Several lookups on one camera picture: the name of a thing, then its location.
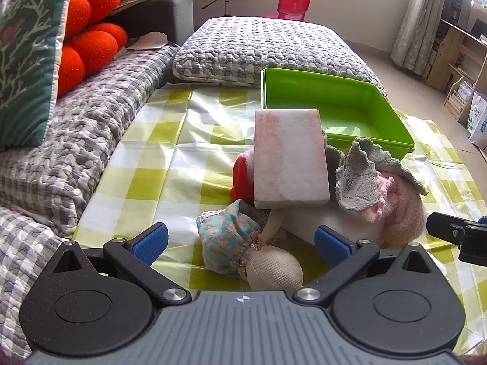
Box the pink fluffy towel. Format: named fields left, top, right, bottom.
left=358, top=172, right=427, bottom=246

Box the grey knitted cloth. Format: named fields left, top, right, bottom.
left=324, top=137, right=428, bottom=213

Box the doll with patterned bonnet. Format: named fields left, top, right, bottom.
left=196, top=200, right=304, bottom=293

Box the pink white sponge block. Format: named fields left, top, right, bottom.
left=253, top=109, right=330, bottom=209

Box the red white santa plush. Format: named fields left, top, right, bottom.
left=230, top=148, right=254, bottom=206

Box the green white checkered tablecloth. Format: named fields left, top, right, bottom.
left=73, top=86, right=486, bottom=354

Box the white paper shopping bag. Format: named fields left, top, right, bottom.
left=466, top=92, right=487, bottom=151

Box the grey quilted sofa cover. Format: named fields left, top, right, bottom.
left=1, top=44, right=179, bottom=360

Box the green plastic bin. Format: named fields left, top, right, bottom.
left=261, top=68, right=415, bottom=160

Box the wooden shelf unit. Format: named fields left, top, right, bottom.
left=422, top=0, right=486, bottom=124

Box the beige curtain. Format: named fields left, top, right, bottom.
left=391, top=0, right=446, bottom=75

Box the white paper card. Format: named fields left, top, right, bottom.
left=127, top=31, right=168, bottom=50

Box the orange carrot plush pillow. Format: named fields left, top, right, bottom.
left=57, top=0, right=128, bottom=96

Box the grey quilted cushion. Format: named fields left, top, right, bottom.
left=172, top=16, right=386, bottom=95

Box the dark grey sofa armrest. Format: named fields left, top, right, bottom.
left=106, top=0, right=194, bottom=46

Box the green embroidered pillow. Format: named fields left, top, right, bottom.
left=1, top=0, right=69, bottom=151

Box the red plastic chair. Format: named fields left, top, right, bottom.
left=265, top=0, right=311, bottom=22

